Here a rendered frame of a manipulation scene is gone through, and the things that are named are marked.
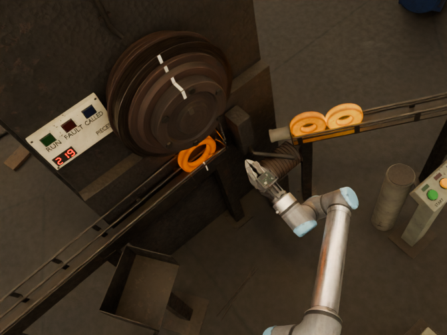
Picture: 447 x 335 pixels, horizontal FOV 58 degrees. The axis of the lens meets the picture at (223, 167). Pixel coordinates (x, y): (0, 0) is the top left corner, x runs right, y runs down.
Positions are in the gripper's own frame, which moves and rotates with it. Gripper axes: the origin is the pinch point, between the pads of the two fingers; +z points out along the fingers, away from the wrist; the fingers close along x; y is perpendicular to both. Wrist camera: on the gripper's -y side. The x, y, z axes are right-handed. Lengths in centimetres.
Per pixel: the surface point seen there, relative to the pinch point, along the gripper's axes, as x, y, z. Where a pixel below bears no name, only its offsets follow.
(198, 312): 56, -67, -34
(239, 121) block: -9.3, 0.3, 16.4
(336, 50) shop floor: -129, -91, 43
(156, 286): 59, -11, -15
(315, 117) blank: -34.2, 4.0, -3.2
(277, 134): -20.5, -7.0, 3.4
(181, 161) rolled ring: 20.8, -1.1, 18.1
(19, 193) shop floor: 106, -112, 103
